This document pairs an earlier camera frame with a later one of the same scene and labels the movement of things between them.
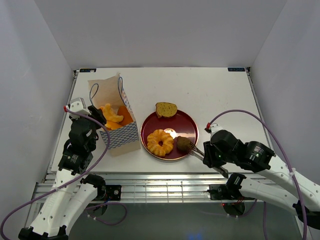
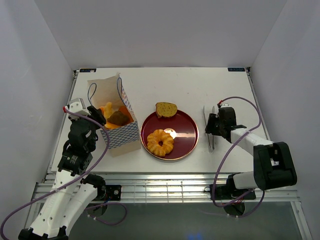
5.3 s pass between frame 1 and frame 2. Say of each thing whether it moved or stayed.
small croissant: stayed
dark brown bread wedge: moved
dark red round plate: stayed
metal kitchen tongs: moved
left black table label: stayed
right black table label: stayed
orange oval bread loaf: stayed
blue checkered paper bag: stayed
